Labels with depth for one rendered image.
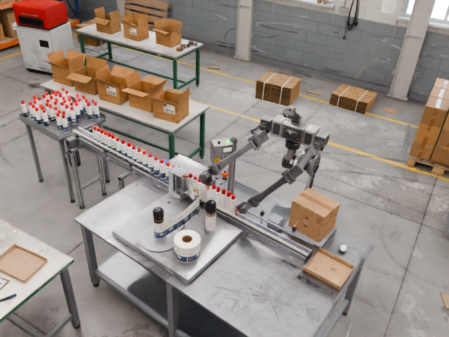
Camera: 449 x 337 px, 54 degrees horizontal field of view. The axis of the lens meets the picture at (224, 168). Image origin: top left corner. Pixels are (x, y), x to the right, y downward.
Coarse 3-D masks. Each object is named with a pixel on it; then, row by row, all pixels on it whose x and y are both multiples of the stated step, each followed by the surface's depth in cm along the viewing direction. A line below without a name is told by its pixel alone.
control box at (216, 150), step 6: (222, 138) 356; (228, 138) 357; (210, 144) 355; (216, 144) 348; (222, 144) 349; (228, 144) 350; (210, 150) 358; (216, 150) 349; (210, 156) 361; (216, 156) 353
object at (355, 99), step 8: (344, 88) 763; (352, 88) 764; (360, 88) 763; (336, 96) 741; (344, 96) 735; (352, 96) 737; (360, 96) 738; (368, 96) 740; (336, 104) 749; (344, 104) 741; (352, 104) 733; (360, 104) 725; (368, 104) 725; (360, 112) 731
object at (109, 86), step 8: (96, 72) 543; (104, 72) 555; (112, 72) 566; (120, 72) 561; (128, 72) 557; (96, 80) 542; (104, 80) 559; (112, 80) 570; (120, 80) 563; (104, 88) 547; (112, 88) 540; (120, 88) 537; (104, 96) 554; (112, 96) 547; (120, 96) 544; (128, 96) 560; (120, 104) 549
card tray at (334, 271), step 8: (320, 248) 343; (320, 256) 341; (328, 256) 341; (336, 256) 337; (312, 264) 334; (320, 264) 334; (328, 264) 334; (336, 264) 335; (344, 264) 335; (352, 264) 330; (312, 272) 323; (320, 272) 327; (328, 272) 328; (336, 272) 328; (344, 272) 328; (328, 280) 317; (336, 280) 321; (344, 280) 317; (336, 288) 316
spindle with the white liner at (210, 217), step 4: (208, 200) 338; (212, 200) 338; (208, 204) 334; (212, 204) 334; (208, 208) 335; (212, 208) 335; (208, 212) 338; (212, 212) 338; (208, 216) 339; (212, 216) 340; (208, 220) 341; (212, 220) 341; (208, 224) 343; (212, 224) 344; (208, 228) 346; (212, 228) 346; (208, 232) 348; (212, 232) 349
